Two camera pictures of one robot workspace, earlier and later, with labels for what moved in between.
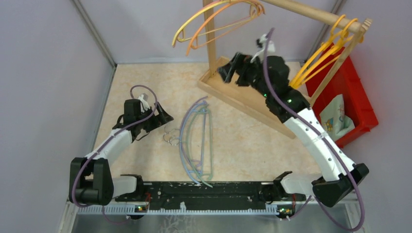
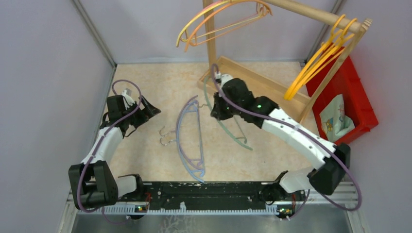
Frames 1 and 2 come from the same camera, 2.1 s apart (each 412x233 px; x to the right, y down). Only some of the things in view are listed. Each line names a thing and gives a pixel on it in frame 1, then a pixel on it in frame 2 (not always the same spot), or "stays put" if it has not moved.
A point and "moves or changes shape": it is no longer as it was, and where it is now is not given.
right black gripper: [241, 63] to [216, 109]
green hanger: [200, 112] to [220, 126]
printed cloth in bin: [334, 120] stays put
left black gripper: [158, 120] to [145, 114]
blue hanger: [201, 111] moves or changes shape
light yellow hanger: [254, 6] to [192, 23]
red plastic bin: [346, 79] stays put
